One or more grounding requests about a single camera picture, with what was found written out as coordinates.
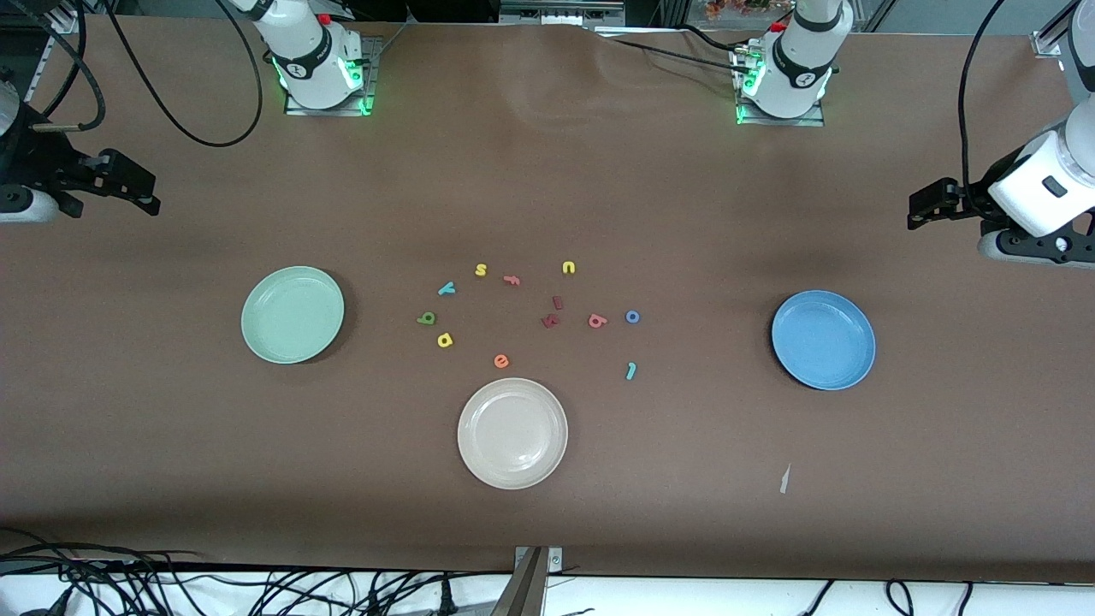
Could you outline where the orange flower decoration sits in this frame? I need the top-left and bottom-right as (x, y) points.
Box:
(703, 0), (796, 21)

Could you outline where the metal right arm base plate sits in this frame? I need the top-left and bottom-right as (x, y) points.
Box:
(284, 36), (383, 117)

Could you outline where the black base supply cable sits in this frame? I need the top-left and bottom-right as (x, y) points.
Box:
(599, 26), (754, 78)

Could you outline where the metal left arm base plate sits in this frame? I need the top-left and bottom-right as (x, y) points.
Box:
(734, 47), (827, 128)

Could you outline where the beige plate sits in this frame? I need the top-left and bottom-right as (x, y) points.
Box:
(457, 377), (569, 490)

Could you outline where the aluminium frame profile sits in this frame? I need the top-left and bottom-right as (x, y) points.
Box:
(1031, 0), (1080, 59)

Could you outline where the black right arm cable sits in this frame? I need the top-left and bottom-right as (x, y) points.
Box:
(0, 0), (263, 148)

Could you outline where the aluminium profile bar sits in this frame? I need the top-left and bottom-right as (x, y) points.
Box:
(489, 548), (548, 616)

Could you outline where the aluminium table edge rail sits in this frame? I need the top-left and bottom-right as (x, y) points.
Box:
(21, 10), (86, 108)

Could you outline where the grey metal equipment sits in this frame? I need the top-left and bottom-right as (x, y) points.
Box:
(499, 0), (630, 28)

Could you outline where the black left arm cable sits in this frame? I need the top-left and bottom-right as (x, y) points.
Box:
(957, 0), (1012, 202)

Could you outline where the blue plate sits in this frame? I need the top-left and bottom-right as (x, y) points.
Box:
(771, 290), (877, 392)

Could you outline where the green plate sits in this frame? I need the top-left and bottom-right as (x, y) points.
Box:
(240, 265), (346, 365)

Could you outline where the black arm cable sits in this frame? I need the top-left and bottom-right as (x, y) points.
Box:
(0, 0), (263, 148)
(957, 0), (1012, 202)

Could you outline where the brown table cover sheet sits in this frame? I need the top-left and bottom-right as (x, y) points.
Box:
(0, 15), (1095, 584)

